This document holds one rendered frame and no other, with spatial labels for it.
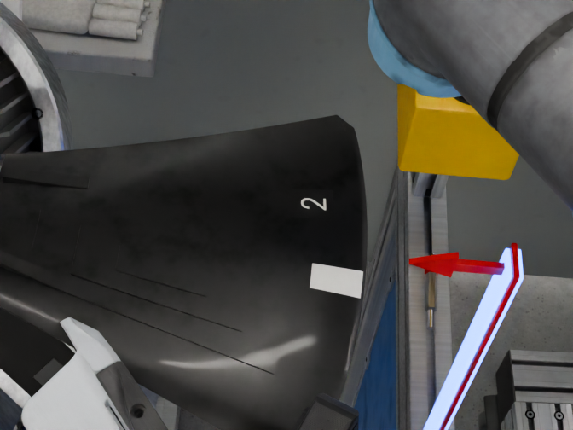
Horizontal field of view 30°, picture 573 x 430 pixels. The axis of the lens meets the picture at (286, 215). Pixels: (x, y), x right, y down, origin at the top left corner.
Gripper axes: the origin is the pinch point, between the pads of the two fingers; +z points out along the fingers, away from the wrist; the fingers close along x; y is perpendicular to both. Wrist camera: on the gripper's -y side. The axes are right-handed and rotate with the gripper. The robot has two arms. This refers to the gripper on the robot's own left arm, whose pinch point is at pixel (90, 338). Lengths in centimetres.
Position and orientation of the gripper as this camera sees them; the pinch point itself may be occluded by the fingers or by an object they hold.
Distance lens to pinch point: 62.2
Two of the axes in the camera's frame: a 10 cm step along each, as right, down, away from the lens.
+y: -8.3, 4.8, -2.7
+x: 0.1, 5.1, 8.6
